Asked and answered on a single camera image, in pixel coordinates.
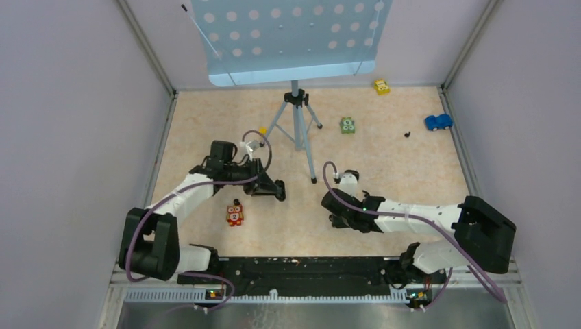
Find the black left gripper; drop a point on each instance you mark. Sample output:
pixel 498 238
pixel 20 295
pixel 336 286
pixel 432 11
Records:
pixel 264 185

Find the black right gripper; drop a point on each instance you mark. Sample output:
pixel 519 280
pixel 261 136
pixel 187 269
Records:
pixel 336 222

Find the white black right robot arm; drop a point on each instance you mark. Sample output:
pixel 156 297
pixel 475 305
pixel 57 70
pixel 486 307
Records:
pixel 471 233

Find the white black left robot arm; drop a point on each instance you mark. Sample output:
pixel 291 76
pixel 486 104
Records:
pixel 150 245

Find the red owl number block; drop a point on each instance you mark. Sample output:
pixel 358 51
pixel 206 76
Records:
pixel 235 216

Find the green monster toy block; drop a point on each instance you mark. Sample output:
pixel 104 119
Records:
pixel 347 125

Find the yellow toy block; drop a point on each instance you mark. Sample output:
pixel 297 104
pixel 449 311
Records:
pixel 381 87

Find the blue toy car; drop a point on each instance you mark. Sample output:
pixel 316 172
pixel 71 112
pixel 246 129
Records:
pixel 438 122

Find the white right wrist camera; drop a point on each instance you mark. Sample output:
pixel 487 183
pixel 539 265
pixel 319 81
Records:
pixel 347 182

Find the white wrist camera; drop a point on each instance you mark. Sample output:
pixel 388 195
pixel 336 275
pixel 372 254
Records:
pixel 248 148
pixel 347 182

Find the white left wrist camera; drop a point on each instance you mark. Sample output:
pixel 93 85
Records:
pixel 248 148

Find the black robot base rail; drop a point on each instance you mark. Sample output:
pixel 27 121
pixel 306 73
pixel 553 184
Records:
pixel 355 276

